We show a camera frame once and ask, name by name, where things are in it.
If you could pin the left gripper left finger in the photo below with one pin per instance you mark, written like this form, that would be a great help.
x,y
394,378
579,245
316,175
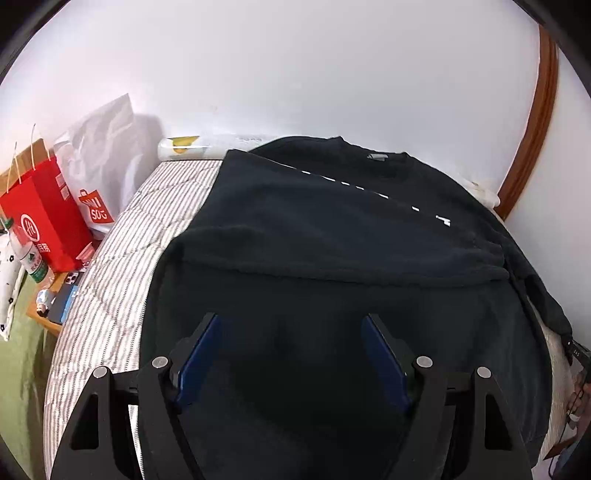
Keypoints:
x,y
127,425

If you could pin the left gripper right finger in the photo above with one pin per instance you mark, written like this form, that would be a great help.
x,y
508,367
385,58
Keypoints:
x,y
455,425

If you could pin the black sweatshirt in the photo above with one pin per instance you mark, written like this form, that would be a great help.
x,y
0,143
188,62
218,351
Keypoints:
x,y
296,243

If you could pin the striped quilted mattress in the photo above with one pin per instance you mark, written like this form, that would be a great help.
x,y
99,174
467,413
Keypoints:
x,y
105,321

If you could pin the wooden side table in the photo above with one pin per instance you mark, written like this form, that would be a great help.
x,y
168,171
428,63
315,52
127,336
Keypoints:
x,y
31,312

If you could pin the black smartphone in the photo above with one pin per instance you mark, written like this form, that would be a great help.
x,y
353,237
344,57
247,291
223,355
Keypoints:
x,y
72,278

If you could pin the blue card packet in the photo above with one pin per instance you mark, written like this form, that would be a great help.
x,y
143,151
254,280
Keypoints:
x,y
68,302

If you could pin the small toy figurine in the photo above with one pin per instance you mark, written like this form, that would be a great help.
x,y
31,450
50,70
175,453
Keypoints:
x,y
43,302

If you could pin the pink small box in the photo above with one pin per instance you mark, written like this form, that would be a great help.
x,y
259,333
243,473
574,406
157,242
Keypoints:
x,y
86,255

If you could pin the white dotted cloth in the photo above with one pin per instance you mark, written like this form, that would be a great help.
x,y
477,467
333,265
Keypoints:
x,y
12,274

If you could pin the green label plastic bottle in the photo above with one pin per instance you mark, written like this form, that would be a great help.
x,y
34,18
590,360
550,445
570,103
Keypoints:
x,y
30,257

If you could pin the red paper shopping bag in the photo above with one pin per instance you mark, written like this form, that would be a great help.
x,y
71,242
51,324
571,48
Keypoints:
x,y
41,203

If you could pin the white Uniqlo paper bag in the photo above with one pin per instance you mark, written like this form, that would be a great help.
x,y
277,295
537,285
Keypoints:
x,y
100,157

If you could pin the brown paper bag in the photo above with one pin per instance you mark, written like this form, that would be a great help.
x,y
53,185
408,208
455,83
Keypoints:
x,y
23,162

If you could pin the rolled white printed blanket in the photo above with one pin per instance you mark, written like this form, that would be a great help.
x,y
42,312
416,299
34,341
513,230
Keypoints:
x,y
205,147

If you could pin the brown wooden door frame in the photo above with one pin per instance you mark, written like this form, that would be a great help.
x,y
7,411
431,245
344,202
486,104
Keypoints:
x,y
537,126

